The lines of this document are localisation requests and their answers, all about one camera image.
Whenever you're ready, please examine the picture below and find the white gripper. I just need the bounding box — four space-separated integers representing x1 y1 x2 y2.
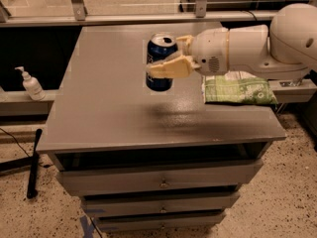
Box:
147 28 229 79

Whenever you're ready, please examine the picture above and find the blue pepsi can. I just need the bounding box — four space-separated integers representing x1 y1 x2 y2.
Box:
145 33 178 92

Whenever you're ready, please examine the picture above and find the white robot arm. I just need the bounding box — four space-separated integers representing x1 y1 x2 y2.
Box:
147 4 317 80

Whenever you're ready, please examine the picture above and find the green chip bag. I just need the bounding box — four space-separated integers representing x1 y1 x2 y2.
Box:
202 71 277 105

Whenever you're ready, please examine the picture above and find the grey drawer cabinet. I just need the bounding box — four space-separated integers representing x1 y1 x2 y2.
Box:
36 21 287 234

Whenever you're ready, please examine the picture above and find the middle grey drawer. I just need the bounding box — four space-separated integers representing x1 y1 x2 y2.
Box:
81 192 240 217

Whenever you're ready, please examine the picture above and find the grey drawer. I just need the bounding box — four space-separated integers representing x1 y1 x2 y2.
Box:
96 210 225 232
56 159 264 196
81 192 240 217

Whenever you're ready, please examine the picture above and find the white pump bottle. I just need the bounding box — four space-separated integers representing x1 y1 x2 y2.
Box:
16 66 46 101

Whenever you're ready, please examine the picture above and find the bottom grey drawer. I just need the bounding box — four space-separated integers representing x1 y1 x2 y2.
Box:
96 210 225 232

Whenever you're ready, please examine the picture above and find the top grey drawer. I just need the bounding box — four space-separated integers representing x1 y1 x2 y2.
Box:
56 159 264 196

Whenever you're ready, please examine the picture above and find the blue floor tape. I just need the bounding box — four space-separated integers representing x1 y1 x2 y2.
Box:
80 216 94 238

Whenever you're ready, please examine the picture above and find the black stand leg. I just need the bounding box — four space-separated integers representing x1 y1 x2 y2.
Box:
27 129 43 199

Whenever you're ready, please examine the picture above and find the grey metal window rail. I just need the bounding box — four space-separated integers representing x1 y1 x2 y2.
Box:
0 0 303 28

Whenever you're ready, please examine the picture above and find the black cable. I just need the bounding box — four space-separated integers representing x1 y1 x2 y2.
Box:
0 127 53 170

